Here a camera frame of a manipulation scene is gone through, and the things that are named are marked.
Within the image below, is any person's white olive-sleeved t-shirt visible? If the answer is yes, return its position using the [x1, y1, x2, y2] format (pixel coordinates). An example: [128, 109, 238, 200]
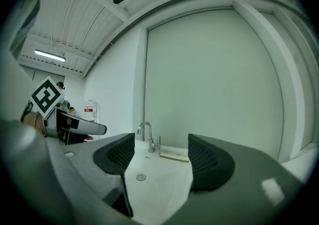
[0, 0, 43, 120]

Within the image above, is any white sink basin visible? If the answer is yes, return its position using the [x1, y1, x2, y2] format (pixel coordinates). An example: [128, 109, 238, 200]
[62, 139, 319, 221]

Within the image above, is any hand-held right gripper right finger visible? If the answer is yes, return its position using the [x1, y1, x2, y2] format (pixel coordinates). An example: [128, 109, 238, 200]
[171, 133, 308, 225]

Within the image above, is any beaded bracelet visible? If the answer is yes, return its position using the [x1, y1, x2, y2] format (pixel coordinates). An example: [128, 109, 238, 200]
[31, 111, 41, 128]

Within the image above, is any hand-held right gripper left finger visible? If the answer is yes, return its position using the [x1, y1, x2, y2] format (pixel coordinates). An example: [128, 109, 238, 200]
[48, 133, 136, 218]

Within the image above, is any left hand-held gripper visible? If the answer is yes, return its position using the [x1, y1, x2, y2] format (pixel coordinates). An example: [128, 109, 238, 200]
[23, 76, 108, 146]

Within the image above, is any ceiling tube lamp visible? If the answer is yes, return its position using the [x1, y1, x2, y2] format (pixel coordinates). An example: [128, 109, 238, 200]
[34, 49, 67, 63]

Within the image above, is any long white box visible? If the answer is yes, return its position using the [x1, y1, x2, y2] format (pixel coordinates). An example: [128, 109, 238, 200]
[159, 151, 190, 163]

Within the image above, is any person's left forearm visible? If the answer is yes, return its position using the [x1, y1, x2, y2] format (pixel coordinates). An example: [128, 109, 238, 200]
[20, 111, 47, 137]

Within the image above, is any chrome faucet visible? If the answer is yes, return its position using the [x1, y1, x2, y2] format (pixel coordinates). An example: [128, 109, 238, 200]
[136, 121, 161, 154]

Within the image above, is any clear water bottle red label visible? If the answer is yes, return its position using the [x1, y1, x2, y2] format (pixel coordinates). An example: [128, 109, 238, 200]
[84, 99, 100, 123]

